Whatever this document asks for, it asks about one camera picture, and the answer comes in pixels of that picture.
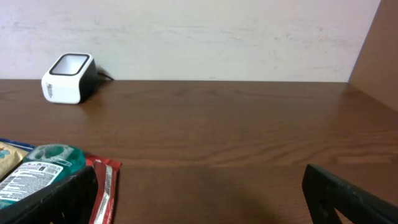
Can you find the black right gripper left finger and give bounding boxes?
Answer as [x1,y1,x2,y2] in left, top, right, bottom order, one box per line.
[1,166,98,224]

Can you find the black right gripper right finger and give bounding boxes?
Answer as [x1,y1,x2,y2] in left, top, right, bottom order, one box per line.
[302,164,397,224]

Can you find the red snack packet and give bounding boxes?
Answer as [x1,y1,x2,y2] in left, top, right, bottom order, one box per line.
[85,154,121,224]

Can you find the teal blister pack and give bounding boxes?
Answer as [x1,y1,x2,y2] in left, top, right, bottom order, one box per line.
[1,144,86,208]

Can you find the cream yellow snack bag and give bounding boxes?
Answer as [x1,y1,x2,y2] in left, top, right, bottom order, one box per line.
[1,138,35,180]

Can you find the white barcode scanner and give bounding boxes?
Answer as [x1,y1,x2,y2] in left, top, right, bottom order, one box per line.
[41,53,98,104]

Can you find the black scanner cable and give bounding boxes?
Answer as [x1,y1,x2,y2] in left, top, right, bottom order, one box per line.
[96,70,115,82]

